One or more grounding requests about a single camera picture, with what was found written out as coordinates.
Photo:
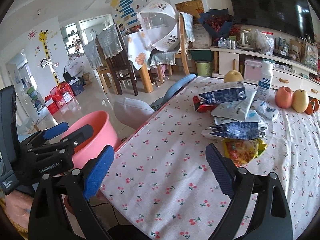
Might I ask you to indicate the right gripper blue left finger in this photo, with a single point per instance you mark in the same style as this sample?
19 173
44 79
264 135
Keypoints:
96 170

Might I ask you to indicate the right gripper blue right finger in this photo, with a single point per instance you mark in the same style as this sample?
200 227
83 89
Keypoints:
222 170

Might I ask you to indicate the yellow chips snack bag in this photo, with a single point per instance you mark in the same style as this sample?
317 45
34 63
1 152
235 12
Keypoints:
241 152

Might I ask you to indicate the blue white carton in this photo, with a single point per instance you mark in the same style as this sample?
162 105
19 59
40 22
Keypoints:
236 130

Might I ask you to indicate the left hand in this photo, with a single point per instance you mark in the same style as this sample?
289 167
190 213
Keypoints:
18 206

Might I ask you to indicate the white blue plastic pouch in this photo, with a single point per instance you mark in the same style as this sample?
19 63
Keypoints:
248 110

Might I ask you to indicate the red snack wrapper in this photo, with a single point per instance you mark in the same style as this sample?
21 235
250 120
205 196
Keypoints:
202 106

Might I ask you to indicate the grey cushioned stool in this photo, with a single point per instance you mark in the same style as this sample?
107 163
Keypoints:
132 112

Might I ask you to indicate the red gift boxes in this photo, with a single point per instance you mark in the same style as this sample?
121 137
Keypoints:
58 97

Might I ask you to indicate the dark blue milk carton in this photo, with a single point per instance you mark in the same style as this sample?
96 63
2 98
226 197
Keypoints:
222 93

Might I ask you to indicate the red apple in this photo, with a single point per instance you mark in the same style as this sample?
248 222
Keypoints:
283 97

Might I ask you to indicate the yellow pear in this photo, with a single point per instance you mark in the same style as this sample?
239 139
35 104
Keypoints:
233 76

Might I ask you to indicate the white plastic bottle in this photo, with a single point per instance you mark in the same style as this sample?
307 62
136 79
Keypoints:
265 82

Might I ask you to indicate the blue chair back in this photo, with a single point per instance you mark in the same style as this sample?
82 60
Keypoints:
172 91

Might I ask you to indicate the yellow apple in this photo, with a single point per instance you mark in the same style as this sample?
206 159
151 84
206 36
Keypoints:
300 101

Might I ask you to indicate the green waste bin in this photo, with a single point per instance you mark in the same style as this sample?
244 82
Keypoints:
204 68

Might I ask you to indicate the pink storage box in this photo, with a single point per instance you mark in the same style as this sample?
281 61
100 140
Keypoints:
252 69

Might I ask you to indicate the small orange persimmon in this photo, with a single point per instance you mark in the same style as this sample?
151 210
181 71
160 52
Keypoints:
313 107

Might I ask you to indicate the light wooden dining chair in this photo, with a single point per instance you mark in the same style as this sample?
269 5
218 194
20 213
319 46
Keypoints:
186 36

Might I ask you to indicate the dark wooden dining chair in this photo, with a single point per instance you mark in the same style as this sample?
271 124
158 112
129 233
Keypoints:
113 53

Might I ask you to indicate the dining table with cloth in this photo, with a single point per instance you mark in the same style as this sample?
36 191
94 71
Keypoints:
139 49

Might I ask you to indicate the electric kettle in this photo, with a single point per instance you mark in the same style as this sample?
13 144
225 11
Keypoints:
245 41

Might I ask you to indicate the clear plastic bag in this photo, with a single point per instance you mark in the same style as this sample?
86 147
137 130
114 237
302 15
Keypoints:
264 42

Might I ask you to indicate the dark blue flower bouquet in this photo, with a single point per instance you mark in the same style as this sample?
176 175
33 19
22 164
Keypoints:
217 22

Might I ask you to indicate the white mesh food cover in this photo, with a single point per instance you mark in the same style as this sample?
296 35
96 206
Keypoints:
159 23

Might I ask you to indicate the black flat screen television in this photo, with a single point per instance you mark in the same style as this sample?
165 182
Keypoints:
289 16

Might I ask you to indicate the giraffe height wall sticker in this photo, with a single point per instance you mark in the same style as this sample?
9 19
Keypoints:
48 60

